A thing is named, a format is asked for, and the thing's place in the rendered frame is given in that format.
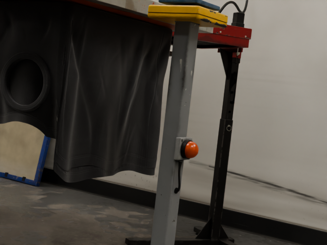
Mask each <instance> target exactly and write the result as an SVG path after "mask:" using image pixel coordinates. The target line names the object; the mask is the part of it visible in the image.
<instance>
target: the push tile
mask: <svg viewBox="0 0 327 245"><path fill-rule="evenodd" d="M159 3H162V4H165V5H197V6H201V7H204V8H207V9H210V10H213V11H219V10H220V7H219V6H216V5H214V4H211V3H208V2H206V1H203V0H159Z"/></svg>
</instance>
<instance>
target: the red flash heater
mask: <svg viewBox="0 0 327 245"><path fill-rule="evenodd" d="M251 34H252V29H249V28H243V27H237V26H232V25H227V27H226V28H217V27H214V28H213V33H212V34H210V33H199V34H198V42H197V48H198V49H218V53H219V52H220V51H219V49H220V48H221V49H223V50H226V51H228V52H230V53H236V52H237V49H238V53H242V52H243V48H248V47H249V39H251ZM173 40H174V32H173V33H172V40H171V44H172V45H173Z"/></svg>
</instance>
